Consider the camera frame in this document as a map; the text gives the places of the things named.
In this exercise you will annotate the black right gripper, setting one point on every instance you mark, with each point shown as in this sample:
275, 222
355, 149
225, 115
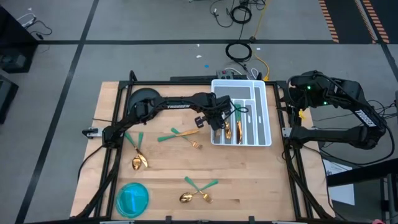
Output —
303, 90

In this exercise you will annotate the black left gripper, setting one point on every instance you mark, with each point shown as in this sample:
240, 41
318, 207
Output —
217, 107

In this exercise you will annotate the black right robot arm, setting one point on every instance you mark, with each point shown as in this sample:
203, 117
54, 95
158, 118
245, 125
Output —
365, 118

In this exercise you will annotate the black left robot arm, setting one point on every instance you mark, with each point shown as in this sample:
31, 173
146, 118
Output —
178, 106

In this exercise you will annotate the white plastic cutlery tray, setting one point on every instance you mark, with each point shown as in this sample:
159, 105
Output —
264, 93

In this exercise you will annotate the black round plate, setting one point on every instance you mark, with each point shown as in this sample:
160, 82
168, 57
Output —
143, 91

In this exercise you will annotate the black metal stand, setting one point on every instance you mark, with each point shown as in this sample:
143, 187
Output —
360, 172

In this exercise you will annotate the white paper sheet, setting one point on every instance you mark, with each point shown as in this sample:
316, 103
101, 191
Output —
342, 193

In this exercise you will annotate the teal translucent round plate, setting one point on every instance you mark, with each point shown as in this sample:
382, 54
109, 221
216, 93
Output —
132, 199

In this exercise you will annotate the red object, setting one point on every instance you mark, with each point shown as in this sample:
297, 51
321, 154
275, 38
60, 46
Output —
378, 221

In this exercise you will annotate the black box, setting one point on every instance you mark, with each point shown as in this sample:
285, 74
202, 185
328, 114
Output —
6, 99

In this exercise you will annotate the black desk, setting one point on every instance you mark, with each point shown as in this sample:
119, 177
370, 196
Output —
15, 46

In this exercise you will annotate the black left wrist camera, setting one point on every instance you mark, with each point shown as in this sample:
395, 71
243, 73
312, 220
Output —
199, 122

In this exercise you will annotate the grey power switch box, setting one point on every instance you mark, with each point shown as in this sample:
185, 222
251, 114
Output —
225, 74

